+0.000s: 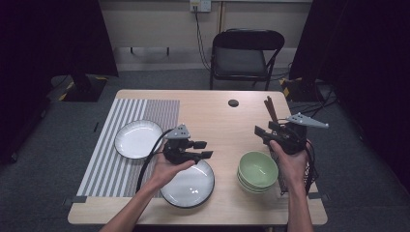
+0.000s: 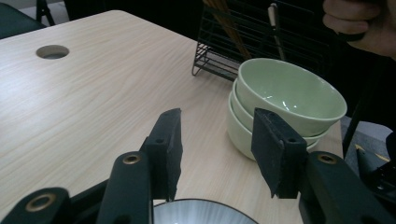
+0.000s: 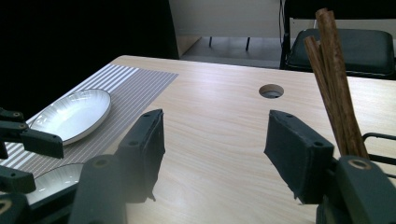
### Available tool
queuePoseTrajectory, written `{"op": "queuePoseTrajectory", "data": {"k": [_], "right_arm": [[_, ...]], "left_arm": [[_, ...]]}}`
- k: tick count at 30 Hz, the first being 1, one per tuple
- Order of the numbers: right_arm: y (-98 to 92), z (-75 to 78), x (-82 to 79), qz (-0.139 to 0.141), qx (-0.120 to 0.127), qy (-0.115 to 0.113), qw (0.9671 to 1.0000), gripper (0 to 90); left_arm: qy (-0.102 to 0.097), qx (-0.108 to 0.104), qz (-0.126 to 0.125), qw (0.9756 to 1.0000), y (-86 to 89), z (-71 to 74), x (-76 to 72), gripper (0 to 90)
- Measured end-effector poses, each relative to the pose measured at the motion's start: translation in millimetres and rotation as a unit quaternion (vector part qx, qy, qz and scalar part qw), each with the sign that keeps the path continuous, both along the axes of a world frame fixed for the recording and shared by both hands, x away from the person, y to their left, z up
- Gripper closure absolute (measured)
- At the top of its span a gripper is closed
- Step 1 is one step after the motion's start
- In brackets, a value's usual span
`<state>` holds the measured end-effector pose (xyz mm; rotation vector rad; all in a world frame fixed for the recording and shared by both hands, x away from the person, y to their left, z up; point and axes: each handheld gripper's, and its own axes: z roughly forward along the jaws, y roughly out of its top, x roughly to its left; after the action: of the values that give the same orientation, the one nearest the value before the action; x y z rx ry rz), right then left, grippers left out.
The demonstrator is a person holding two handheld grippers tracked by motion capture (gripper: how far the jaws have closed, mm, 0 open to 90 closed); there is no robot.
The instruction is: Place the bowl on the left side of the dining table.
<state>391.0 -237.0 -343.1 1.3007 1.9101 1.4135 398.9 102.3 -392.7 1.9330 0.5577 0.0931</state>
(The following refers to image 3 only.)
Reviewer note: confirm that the large white ribbed plate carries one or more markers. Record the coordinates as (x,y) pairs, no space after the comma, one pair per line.
(56,182)

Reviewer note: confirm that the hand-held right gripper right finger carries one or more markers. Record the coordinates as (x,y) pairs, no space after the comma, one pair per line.
(295,155)

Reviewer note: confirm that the black curtain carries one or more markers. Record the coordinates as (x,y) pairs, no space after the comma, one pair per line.
(77,37)

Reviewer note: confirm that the black folding chair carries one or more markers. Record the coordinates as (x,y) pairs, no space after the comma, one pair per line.
(364,49)

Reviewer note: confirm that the grey striped placemat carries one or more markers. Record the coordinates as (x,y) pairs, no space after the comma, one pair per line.
(134,93)

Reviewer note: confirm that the black metal leg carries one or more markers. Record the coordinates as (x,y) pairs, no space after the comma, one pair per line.
(247,44)
(211,41)

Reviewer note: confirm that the brown wooden chopstick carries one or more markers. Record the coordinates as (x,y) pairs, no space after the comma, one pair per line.
(348,93)
(327,93)
(337,93)

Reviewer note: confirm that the small white ribbed plate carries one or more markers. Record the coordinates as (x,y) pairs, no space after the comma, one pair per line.
(74,115)

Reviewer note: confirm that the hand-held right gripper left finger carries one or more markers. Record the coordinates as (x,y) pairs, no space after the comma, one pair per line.
(140,155)

